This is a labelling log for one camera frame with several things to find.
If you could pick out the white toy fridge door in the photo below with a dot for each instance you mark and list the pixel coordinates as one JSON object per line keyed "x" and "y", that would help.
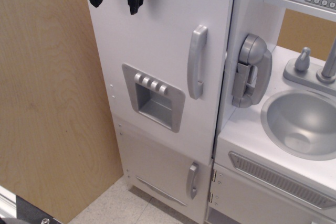
{"x": 156, "y": 40}

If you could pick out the white toy fridge cabinet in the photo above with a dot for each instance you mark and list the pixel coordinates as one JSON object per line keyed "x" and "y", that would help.
{"x": 242, "y": 18}

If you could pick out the grey ice dispenser panel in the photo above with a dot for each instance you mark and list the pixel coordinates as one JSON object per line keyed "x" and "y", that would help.
{"x": 154, "y": 99}

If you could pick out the grey toy telephone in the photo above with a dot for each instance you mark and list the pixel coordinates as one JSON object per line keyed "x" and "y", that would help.
{"x": 253, "y": 72}

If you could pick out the plywood board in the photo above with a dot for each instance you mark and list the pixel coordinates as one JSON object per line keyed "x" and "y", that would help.
{"x": 58, "y": 145}

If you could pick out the white freezer door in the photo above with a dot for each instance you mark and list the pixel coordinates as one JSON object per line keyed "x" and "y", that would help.
{"x": 160, "y": 171}

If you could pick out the grey toy faucet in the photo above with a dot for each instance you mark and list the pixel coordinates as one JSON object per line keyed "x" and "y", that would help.
{"x": 302, "y": 71}

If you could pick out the grey toy sink basin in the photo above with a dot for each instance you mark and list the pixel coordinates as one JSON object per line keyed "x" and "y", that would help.
{"x": 301, "y": 123}

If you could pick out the white toy counter unit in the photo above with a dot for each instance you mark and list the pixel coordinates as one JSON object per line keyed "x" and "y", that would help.
{"x": 239, "y": 198}

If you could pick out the grey oven vent panel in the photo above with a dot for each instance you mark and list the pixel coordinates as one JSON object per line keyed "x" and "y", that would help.
{"x": 280, "y": 181}

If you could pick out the grey fridge door handle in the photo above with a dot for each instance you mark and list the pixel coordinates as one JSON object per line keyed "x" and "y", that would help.
{"x": 198, "y": 42}

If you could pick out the grey freezer door handle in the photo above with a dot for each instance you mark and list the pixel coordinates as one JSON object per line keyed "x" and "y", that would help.
{"x": 191, "y": 189}

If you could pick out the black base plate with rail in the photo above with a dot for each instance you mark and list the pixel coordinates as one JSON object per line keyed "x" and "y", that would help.
{"x": 15, "y": 209}

